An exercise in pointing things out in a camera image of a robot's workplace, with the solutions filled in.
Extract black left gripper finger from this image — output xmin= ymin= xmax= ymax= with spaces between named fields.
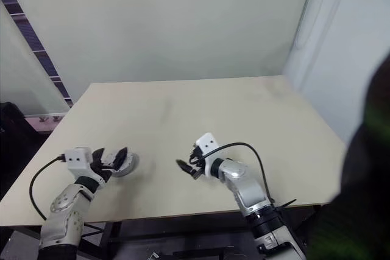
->
xmin=113 ymin=147 xmax=129 ymax=169
xmin=91 ymin=147 xmax=107 ymax=166

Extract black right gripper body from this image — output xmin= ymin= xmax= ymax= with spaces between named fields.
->
xmin=190 ymin=156 xmax=207 ymax=181

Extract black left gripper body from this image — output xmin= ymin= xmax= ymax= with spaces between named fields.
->
xmin=90 ymin=161 xmax=119 ymax=182

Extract motor housing with copper windings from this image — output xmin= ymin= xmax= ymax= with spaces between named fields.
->
xmin=106 ymin=150 xmax=141 ymax=179

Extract black bulky object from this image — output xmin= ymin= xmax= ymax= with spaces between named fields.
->
xmin=0 ymin=101 xmax=52 ymax=202

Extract dark blurred rounded shape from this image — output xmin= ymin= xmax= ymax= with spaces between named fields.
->
xmin=304 ymin=54 xmax=390 ymax=260

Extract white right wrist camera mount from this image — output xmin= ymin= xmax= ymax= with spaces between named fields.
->
xmin=194 ymin=133 xmax=221 ymax=179

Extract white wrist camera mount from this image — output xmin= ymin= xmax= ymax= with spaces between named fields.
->
xmin=65 ymin=147 xmax=107 ymax=185
xmin=194 ymin=133 xmax=221 ymax=179

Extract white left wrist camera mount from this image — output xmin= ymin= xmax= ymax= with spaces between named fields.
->
xmin=65 ymin=147 xmax=107 ymax=185

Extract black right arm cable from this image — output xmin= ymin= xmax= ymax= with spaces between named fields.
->
xmin=188 ymin=142 xmax=277 ymax=208

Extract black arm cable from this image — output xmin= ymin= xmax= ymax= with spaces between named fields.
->
xmin=188 ymin=142 xmax=277 ymax=208
xmin=29 ymin=153 xmax=67 ymax=221

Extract black table frame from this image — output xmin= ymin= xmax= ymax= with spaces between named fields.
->
xmin=0 ymin=203 xmax=321 ymax=260

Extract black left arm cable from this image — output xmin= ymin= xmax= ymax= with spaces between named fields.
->
xmin=29 ymin=153 xmax=67 ymax=221

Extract pink base plate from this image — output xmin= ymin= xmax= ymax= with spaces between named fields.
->
xmin=24 ymin=113 xmax=66 ymax=133

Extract dark perforated frame strip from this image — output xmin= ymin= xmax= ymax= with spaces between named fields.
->
xmin=0 ymin=0 xmax=74 ymax=107

